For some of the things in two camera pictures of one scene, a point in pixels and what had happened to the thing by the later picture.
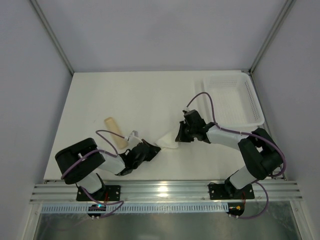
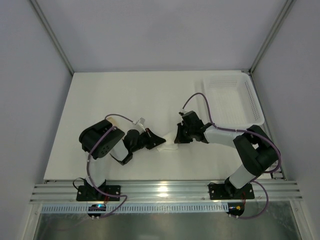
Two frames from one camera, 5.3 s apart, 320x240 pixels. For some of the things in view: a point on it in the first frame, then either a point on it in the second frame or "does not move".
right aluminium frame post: (288, 5) does not move
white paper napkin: (167, 141) does not move
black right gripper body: (184, 131) does not move
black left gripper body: (145, 150) to (150, 139)
